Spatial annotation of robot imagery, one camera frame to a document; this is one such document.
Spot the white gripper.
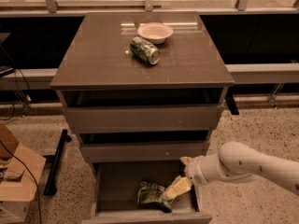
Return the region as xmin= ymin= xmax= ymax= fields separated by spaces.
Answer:
xmin=163 ymin=156 xmax=208 ymax=201

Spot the green jalapeno chip bag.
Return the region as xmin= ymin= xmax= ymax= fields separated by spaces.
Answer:
xmin=136 ymin=181 xmax=172 ymax=213

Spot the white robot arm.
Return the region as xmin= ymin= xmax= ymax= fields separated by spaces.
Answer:
xmin=163 ymin=142 xmax=299 ymax=200

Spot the grey middle drawer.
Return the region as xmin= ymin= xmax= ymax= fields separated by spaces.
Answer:
xmin=80 ymin=141 xmax=210 ymax=162

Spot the grey drawer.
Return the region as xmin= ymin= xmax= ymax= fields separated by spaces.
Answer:
xmin=64 ymin=105 xmax=224 ymax=134
xmin=81 ymin=161 xmax=212 ymax=224
xmin=80 ymin=141 xmax=210 ymax=162

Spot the grey top drawer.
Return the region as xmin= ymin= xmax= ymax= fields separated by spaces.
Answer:
xmin=64 ymin=105 xmax=224 ymax=134

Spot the grey bottom drawer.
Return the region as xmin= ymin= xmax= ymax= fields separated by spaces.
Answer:
xmin=81 ymin=161 xmax=212 ymax=224

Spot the grey drawer cabinet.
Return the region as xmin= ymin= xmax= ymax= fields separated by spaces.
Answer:
xmin=50 ymin=12 xmax=234 ymax=224

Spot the black table leg foot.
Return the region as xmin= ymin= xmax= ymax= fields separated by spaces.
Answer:
xmin=225 ymin=89 xmax=239 ymax=115

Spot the green soda can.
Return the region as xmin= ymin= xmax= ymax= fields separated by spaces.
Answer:
xmin=130 ymin=36 xmax=160 ymax=65

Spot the black metal bar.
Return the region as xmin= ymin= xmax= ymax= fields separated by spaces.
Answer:
xmin=43 ymin=129 xmax=72 ymax=196

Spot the white paper bowl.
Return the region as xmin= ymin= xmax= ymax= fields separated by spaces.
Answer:
xmin=137 ymin=22 xmax=173 ymax=44

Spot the brown cardboard box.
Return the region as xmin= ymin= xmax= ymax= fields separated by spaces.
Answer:
xmin=0 ymin=124 xmax=46 ymax=224

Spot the black cable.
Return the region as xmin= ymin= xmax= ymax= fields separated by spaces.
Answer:
xmin=0 ymin=139 xmax=43 ymax=224

